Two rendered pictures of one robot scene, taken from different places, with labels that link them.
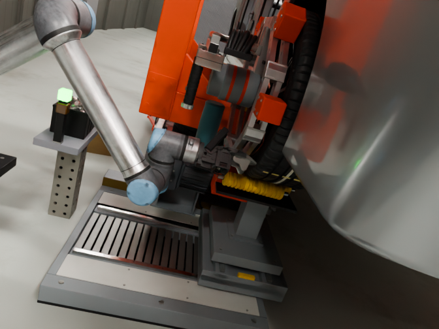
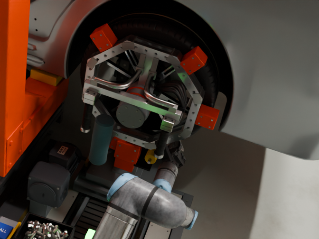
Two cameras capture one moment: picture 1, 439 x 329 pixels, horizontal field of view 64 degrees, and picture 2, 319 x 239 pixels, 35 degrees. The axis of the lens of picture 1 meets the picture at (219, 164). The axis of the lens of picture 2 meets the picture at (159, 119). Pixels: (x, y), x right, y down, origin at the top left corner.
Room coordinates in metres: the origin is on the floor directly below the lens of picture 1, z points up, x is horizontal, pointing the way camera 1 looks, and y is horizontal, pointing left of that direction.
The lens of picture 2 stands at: (0.83, 1.73, 2.19)
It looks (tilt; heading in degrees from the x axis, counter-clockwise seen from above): 38 degrees down; 285
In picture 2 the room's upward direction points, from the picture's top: 16 degrees clockwise
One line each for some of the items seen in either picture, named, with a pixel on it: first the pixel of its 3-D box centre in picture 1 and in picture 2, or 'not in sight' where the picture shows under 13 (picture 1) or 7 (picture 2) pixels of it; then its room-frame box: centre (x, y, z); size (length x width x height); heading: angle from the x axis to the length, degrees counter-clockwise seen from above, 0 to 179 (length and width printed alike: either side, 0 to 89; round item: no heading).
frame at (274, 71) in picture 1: (253, 90); (141, 95); (1.41, -0.04, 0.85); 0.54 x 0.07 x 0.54; 9
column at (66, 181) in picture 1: (68, 173); not in sight; (1.48, 0.66, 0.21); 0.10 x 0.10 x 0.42; 9
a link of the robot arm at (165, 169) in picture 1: (157, 173); not in sight; (1.13, 0.20, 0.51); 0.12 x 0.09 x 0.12; 0
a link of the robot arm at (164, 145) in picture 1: (167, 144); (162, 184); (1.14, 0.19, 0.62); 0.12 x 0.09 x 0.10; 99
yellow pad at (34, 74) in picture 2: not in sight; (49, 71); (1.94, -0.09, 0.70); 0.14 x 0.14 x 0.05; 9
